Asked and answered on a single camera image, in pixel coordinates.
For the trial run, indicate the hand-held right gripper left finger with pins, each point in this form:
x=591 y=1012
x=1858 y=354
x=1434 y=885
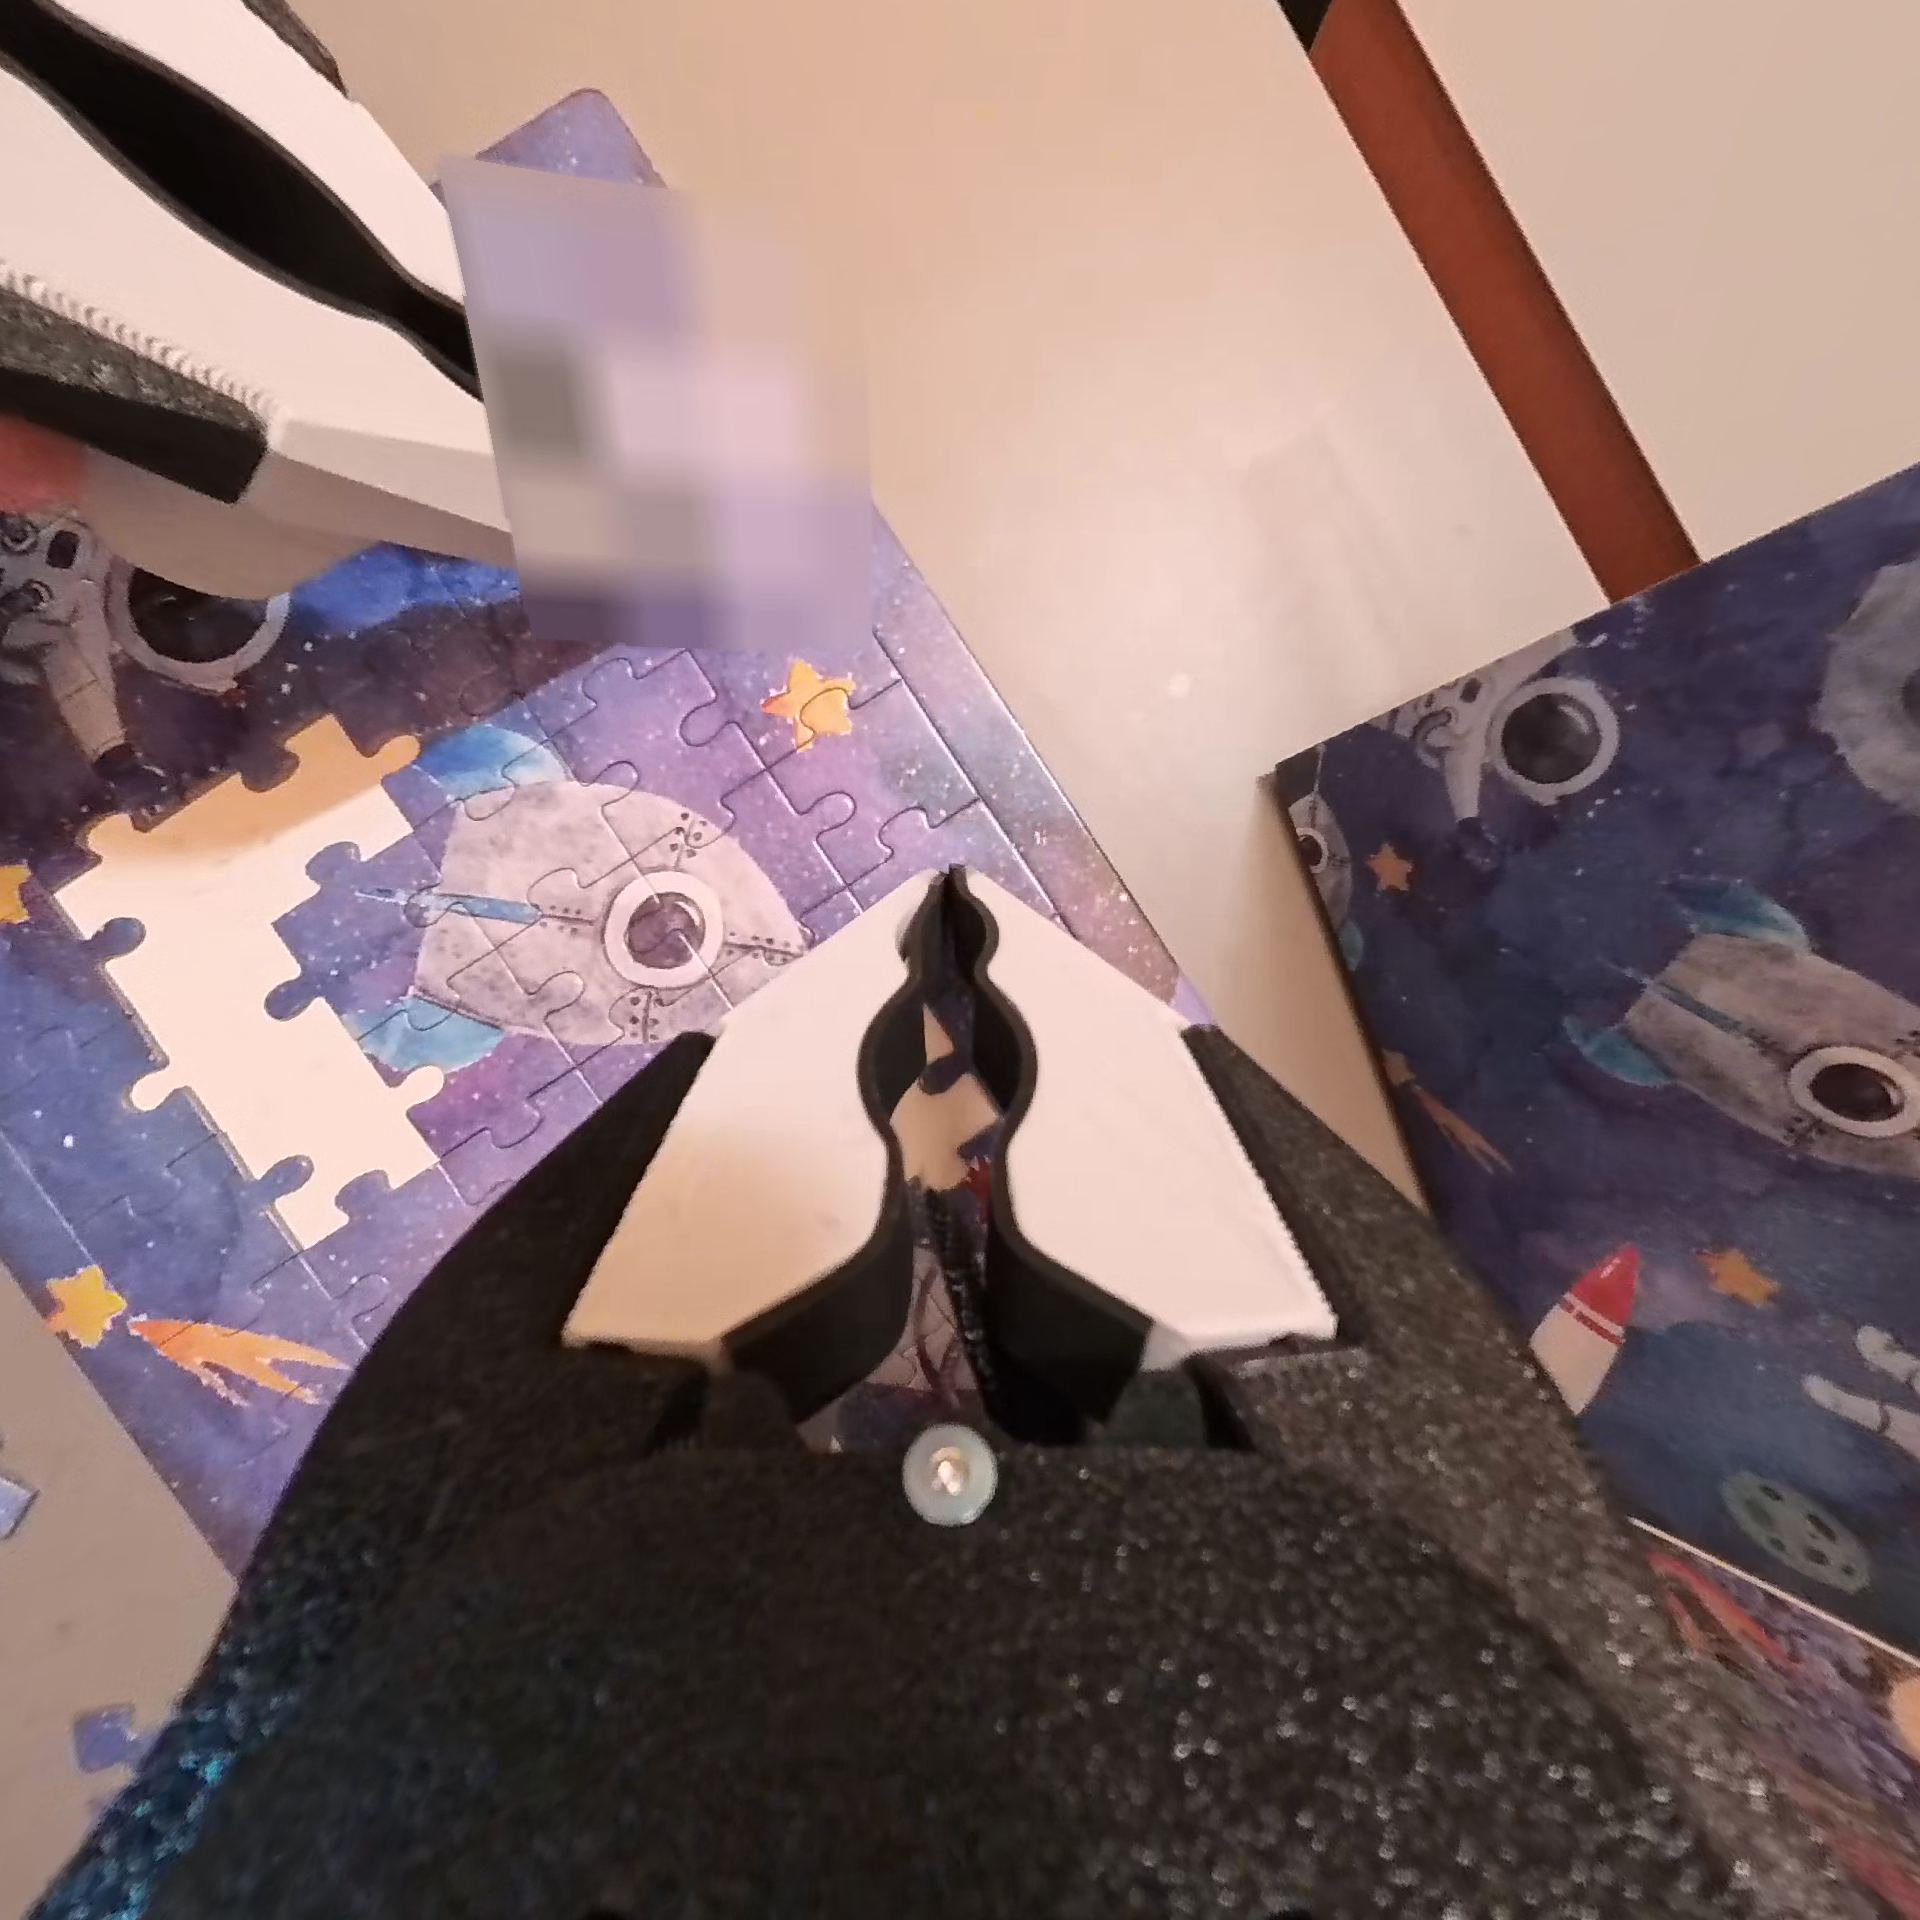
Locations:
x=735 y=1200

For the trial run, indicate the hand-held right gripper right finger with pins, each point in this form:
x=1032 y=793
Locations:
x=1154 y=1200

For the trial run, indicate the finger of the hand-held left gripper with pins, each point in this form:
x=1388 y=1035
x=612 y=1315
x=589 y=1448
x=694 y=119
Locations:
x=150 y=254
x=300 y=134

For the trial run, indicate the space jigsaw puzzle board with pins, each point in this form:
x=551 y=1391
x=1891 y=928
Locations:
x=601 y=750

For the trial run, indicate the blue jigsaw puzzle piece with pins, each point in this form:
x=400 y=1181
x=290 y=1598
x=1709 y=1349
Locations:
x=120 y=1740
x=8 y=1485

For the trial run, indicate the beige desk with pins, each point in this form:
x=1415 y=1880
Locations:
x=1125 y=374

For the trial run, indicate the person's left hand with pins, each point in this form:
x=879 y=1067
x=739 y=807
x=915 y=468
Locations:
x=31 y=465

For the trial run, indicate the space print puzzle box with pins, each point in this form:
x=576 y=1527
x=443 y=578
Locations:
x=1574 y=1051

